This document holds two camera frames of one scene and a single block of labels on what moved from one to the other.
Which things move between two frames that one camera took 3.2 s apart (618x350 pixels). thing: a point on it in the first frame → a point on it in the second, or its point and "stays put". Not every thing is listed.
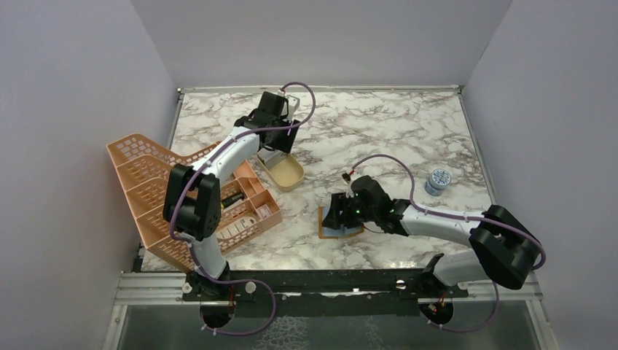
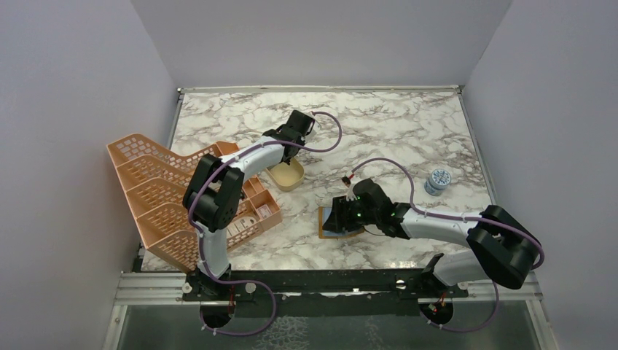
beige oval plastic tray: x=288 y=173 stays put
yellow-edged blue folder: x=329 y=232 stays put
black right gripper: x=334 y=218 stays put
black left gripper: x=286 y=143 → x=302 y=141
